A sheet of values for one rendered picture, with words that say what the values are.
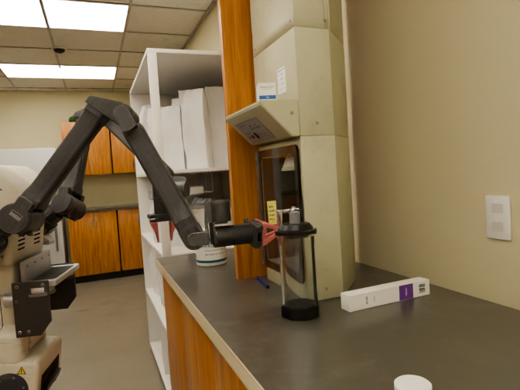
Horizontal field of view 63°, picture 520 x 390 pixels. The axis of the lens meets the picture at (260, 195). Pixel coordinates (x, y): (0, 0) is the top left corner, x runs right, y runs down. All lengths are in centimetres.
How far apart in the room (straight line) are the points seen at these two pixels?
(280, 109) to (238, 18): 53
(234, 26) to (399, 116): 65
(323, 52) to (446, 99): 39
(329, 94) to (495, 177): 49
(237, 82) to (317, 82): 39
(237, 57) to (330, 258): 77
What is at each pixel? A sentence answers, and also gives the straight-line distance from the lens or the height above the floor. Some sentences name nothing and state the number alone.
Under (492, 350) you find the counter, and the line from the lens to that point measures 100.
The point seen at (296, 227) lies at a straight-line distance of 106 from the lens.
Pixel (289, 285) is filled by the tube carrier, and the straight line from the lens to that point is 109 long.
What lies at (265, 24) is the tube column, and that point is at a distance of 145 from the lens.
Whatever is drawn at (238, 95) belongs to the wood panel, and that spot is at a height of 159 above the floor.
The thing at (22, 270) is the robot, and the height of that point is 108.
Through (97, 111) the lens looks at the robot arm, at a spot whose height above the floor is 151.
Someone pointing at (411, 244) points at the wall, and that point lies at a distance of 152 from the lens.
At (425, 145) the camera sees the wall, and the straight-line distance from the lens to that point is 143.
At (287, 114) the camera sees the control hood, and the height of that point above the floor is 147.
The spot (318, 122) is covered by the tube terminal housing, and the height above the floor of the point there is 145.
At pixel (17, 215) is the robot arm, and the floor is 125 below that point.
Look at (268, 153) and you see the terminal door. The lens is 137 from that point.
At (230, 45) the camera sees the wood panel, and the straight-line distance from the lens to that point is 157.
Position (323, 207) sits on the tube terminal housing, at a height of 120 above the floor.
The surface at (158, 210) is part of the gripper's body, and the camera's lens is 151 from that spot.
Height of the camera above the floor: 132
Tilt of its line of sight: 3 degrees down
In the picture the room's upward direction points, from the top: 4 degrees counter-clockwise
